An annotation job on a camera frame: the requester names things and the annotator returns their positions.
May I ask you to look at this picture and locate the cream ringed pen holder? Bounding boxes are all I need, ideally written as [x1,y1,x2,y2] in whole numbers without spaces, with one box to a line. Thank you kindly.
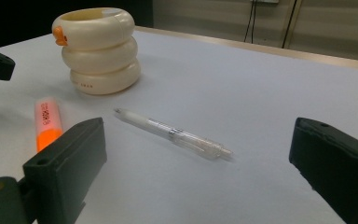
[51,7,143,96]

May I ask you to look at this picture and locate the black curtain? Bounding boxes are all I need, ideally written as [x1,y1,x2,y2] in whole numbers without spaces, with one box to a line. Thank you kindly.
[0,0,154,50]

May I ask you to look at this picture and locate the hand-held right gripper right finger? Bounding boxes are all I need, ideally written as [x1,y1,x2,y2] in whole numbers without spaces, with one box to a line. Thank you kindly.
[288,117,358,224]

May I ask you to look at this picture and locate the orange highlighter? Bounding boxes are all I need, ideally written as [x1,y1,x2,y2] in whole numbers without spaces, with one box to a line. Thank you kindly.
[34,96,64,153]

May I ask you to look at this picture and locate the clear white pen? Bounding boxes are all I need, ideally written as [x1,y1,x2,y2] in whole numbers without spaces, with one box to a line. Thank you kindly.
[114,107,235,162]

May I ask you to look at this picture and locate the black wall cable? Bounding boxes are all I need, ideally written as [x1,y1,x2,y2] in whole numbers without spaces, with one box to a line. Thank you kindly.
[242,0,255,43]
[250,0,259,44]

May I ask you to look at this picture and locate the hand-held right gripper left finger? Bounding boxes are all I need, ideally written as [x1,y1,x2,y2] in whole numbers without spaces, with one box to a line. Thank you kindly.
[22,117,108,224]

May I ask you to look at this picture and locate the white table mat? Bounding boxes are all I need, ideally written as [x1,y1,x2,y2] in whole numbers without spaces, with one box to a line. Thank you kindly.
[0,29,358,224]

